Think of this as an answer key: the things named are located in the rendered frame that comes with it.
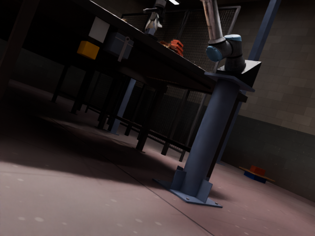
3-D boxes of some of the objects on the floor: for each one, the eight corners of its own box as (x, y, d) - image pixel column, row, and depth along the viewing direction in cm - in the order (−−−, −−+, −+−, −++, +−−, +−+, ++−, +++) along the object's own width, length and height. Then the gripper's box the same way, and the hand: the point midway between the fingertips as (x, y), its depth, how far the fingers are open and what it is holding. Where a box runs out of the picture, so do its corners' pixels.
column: (222, 208, 213) (266, 93, 213) (186, 202, 189) (236, 73, 189) (186, 186, 242) (225, 85, 242) (152, 179, 218) (194, 68, 218)
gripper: (172, 8, 221) (164, 33, 222) (157, 10, 237) (150, 34, 238) (163, 3, 216) (155, 29, 217) (149, 5, 232) (141, 30, 233)
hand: (149, 31), depth 226 cm, fingers open, 14 cm apart
